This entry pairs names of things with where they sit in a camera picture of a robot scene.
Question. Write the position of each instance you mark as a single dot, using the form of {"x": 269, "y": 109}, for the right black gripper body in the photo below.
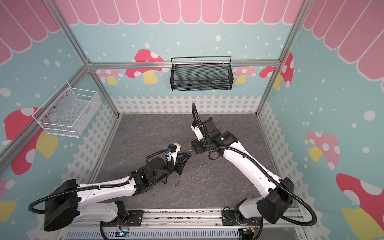
{"x": 198, "y": 145}

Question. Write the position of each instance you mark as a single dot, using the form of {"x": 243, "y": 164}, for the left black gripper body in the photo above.
{"x": 177, "y": 167}

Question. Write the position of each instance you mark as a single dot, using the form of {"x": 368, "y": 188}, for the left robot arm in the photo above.
{"x": 72, "y": 202}

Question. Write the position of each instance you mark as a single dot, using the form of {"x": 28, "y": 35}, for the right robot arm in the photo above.
{"x": 272, "y": 202}

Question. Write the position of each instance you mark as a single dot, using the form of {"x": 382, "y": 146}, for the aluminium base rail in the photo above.
{"x": 201, "y": 224}

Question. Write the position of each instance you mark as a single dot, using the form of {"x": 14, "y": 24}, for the left black mount plate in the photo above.
{"x": 131, "y": 218}

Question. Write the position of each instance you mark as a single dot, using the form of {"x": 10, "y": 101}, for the black mount plate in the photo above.
{"x": 232, "y": 218}
{"x": 131, "y": 218}

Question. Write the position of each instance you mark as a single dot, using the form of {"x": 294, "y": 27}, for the right black mount plate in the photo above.
{"x": 232, "y": 218}

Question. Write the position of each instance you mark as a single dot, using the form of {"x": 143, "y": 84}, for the black mesh wall basket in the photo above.
{"x": 206, "y": 73}

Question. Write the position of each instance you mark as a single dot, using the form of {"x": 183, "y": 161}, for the white mesh wall basket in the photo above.
{"x": 69, "y": 112}

